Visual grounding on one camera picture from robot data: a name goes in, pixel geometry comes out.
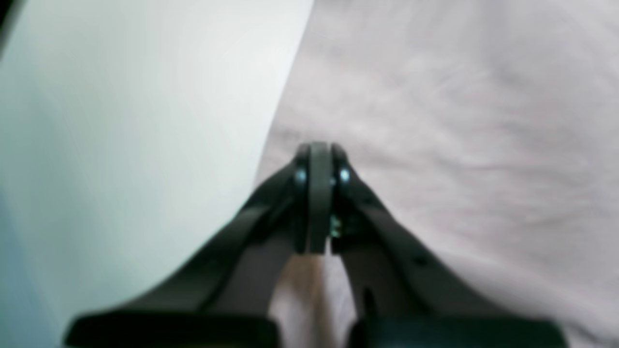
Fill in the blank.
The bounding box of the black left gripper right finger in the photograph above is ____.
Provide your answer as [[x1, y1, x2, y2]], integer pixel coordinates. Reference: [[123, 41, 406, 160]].
[[331, 144, 566, 348]]

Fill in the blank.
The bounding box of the mauve t-shirt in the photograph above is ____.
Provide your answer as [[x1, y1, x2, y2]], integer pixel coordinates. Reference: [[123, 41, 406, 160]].
[[256, 0, 619, 348]]

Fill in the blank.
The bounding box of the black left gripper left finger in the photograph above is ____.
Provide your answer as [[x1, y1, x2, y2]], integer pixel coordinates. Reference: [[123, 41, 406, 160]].
[[65, 144, 311, 348]]

